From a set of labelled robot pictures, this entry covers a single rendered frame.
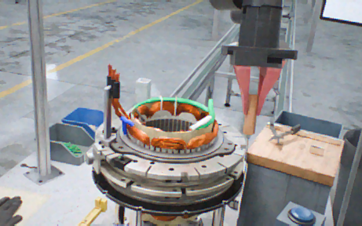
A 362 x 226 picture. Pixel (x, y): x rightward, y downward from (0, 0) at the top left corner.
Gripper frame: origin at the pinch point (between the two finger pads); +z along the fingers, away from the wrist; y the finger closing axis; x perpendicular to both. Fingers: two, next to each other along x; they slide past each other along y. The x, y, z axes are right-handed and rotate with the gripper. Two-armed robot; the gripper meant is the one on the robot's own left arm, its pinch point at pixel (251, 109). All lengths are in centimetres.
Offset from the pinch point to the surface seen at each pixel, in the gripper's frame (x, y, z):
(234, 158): -18.0, 0.0, 13.1
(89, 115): -95, 50, 24
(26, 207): -43, 52, 39
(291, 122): -54, -19, 12
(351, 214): -157, -81, 81
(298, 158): -26.7, -14.8, 14.7
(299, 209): -11.3, -12.0, 19.8
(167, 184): -11.5, 12.4, 17.1
